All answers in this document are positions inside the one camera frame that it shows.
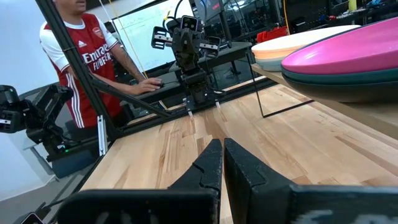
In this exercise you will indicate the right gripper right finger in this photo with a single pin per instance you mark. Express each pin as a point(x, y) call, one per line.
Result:
point(248, 193)

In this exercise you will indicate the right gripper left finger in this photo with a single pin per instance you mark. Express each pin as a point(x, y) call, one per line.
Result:
point(205, 174)

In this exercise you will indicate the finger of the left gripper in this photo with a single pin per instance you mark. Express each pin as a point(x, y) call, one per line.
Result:
point(160, 37)
point(214, 45)

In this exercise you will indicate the peach plate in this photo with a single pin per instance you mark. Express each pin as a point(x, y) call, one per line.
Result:
point(270, 54)

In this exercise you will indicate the light blue plate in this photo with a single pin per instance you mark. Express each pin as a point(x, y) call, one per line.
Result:
point(269, 64)

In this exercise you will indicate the cream plate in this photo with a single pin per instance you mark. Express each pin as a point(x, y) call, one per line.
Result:
point(289, 42)

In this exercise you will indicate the magenta plate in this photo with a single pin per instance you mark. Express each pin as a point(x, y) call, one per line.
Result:
point(348, 53)

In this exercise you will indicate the black plate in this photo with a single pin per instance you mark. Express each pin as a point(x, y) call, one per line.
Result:
point(357, 93)

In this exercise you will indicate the teal plate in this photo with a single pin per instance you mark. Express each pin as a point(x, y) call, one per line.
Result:
point(357, 78)

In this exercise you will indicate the black background robot arm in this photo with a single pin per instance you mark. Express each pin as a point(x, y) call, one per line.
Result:
point(34, 121)

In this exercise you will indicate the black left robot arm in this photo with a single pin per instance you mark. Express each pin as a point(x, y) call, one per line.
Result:
point(196, 84)

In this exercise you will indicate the white board panel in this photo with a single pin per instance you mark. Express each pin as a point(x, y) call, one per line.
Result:
point(146, 37)

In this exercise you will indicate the black computer mouse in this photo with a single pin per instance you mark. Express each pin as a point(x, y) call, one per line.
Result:
point(160, 84)

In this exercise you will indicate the red storage bin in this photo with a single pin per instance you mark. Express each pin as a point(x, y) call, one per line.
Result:
point(273, 33)

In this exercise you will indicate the person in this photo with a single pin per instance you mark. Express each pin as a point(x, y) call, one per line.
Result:
point(93, 40)

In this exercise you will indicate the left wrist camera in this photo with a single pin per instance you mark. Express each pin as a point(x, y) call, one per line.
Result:
point(189, 23)

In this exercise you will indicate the black aluminium rig frame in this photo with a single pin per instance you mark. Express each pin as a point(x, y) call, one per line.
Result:
point(71, 53)

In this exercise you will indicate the white corner bracket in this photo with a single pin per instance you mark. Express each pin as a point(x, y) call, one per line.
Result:
point(102, 137)

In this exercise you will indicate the wooden shelf black metal frame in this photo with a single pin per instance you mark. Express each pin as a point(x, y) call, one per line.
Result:
point(373, 115)

